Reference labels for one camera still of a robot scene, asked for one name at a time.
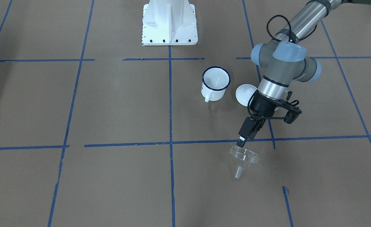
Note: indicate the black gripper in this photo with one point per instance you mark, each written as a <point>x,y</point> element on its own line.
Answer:
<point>262,107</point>

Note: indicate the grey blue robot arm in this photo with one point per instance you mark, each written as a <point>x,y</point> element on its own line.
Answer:
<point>285,60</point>

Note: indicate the white blue-rimmed enamel mug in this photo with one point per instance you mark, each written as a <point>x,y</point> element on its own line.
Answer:
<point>215,81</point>

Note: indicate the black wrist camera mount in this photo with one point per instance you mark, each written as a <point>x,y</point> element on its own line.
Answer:
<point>292,110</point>

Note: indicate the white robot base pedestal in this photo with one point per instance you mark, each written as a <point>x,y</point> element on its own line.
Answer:
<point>169,22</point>

